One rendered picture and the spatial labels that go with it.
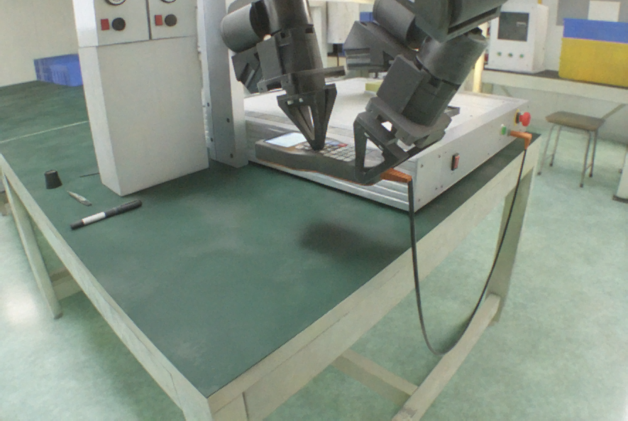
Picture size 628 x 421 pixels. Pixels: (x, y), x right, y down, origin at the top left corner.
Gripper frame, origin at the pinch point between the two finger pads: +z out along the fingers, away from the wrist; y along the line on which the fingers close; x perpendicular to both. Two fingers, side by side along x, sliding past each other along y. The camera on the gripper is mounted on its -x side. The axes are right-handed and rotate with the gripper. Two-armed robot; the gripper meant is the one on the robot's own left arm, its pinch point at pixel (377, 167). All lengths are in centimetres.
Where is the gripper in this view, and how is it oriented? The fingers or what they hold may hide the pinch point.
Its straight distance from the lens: 50.1
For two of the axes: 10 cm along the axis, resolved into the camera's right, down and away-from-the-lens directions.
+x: 6.7, 6.7, -3.4
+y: -6.5, 3.0, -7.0
